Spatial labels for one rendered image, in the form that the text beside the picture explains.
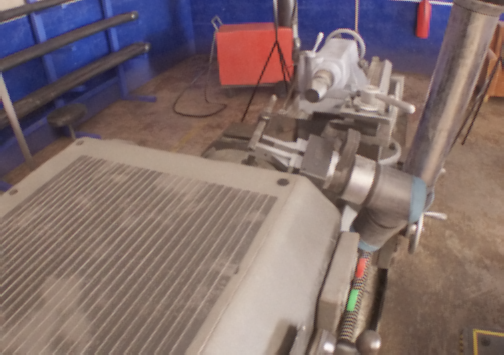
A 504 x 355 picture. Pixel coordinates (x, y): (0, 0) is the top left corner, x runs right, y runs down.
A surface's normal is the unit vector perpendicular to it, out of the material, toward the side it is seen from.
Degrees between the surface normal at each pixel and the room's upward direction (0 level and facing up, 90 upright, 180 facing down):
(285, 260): 45
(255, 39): 90
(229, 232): 0
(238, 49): 90
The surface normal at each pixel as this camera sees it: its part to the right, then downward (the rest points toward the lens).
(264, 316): 0.61, -0.47
